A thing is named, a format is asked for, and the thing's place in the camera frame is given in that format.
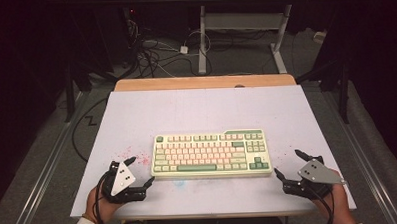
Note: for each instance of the aluminium floor rail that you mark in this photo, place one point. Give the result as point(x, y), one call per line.
point(365, 159)
point(45, 170)

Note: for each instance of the person's left hand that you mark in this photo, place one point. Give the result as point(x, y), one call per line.
point(98, 209)

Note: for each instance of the white table mat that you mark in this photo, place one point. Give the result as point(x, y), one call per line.
point(203, 112)

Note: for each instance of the white metal desk frame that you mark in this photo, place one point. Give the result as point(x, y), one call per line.
point(240, 21)

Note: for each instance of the white power adapter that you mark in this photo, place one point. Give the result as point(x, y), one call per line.
point(184, 49)

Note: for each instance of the wooden table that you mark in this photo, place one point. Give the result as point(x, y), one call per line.
point(202, 82)

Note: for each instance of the person's right hand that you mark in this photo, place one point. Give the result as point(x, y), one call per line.
point(338, 203)

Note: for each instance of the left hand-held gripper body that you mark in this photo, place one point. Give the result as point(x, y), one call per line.
point(122, 179)

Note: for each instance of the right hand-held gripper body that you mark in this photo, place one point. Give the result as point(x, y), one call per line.
point(317, 174)

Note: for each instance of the white power strip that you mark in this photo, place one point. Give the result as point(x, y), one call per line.
point(319, 36)

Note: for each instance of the black metal stand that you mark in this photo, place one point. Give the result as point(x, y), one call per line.
point(344, 93)
point(69, 96)

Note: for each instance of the cream and green keyboard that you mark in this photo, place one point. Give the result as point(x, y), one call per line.
point(211, 155)

